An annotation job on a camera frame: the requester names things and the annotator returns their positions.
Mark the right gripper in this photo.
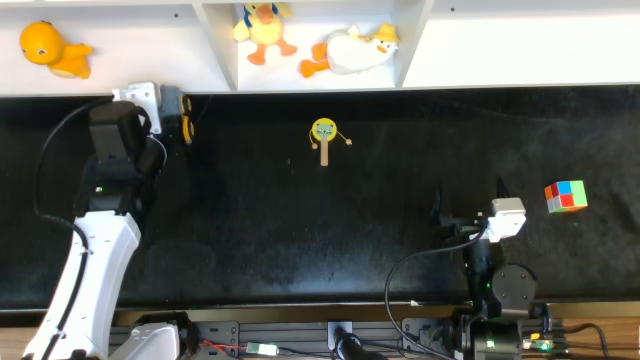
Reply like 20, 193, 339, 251
430, 175, 512, 239

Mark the yellow rattle drum toy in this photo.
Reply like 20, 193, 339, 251
308, 117, 354, 168

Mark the grey and yellow toy truck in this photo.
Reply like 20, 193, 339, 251
159, 84, 196, 147

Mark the orange rubber duck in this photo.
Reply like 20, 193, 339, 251
19, 19, 95, 80

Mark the many-coloured puzzle cube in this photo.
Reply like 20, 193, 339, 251
543, 179, 589, 215

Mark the white plush duck yellow hat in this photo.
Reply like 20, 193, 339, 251
298, 22, 401, 79

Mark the white shelf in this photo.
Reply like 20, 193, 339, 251
0, 0, 640, 99

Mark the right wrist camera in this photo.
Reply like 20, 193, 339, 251
481, 197, 528, 244

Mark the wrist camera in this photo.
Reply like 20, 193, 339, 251
481, 197, 528, 244
111, 81, 164, 135

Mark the mounting rail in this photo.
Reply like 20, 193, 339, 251
107, 308, 614, 360

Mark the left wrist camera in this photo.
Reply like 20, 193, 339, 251
111, 81, 164, 135

